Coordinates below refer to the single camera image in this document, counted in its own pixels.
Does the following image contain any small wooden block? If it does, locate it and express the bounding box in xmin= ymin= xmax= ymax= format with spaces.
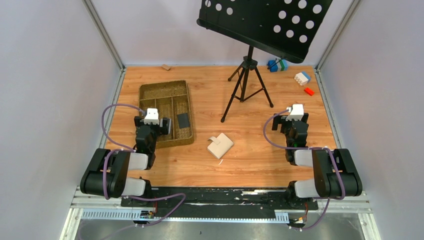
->
xmin=161 ymin=64 xmax=172 ymax=71

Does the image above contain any black card in tray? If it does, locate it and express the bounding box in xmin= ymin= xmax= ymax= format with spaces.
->
xmin=177 ymin=112 xmax=191 ymax=129

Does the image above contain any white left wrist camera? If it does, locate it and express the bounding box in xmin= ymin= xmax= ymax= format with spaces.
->
xmin=143 ymin=108 xmax=160 ymax=125

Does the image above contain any white blue toy block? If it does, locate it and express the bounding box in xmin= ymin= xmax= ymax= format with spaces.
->
xmin=293 ymin=71 xmax=312 ymax=86

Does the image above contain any beige leather card holder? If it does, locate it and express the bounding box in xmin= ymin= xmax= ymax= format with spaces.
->
xmin=207 ymin=133 xmax=234 ymax=159

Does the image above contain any woven straw divided tray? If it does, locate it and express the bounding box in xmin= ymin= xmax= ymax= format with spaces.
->
xmin=139 ymin=80 xmax=194 ymax=149

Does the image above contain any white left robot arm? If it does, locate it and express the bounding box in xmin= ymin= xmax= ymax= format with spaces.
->
xmin=80 ymin=116 xmax=172 ymax=207

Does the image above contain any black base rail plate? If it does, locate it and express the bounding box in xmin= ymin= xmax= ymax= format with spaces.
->
xmin=120 ymin=186 xmax=320 ymax=214

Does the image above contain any black music stand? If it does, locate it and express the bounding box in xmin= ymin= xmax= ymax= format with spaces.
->
xmin=196 ymin=0 xmax=332 ymax=122

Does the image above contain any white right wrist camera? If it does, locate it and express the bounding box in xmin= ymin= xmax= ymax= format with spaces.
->
xmin=285 ymin=104 xmax=305 ymax=121

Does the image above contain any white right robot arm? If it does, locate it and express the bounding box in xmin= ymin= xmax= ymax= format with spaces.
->
xmin=271 ymin=113 xmax=363 ymax=209

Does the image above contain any red toy block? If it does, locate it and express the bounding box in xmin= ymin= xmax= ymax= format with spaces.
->
xmin=304 ymin=87 xmax=315 ymax=96

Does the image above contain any blue green toy block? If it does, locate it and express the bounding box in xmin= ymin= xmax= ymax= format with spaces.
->
xmin=267 ymin=59 xmax=289 ymax=73

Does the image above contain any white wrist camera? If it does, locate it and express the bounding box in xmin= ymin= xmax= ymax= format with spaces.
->
xmin=285 ymin=104 xmax=305 ymax=121
xmin=143 ymin=108 xmax=160 ymax=125

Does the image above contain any white slotted cable duct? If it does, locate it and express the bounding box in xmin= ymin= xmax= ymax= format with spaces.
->
xmin=80 ymin=208 xmax=290 ymax=224

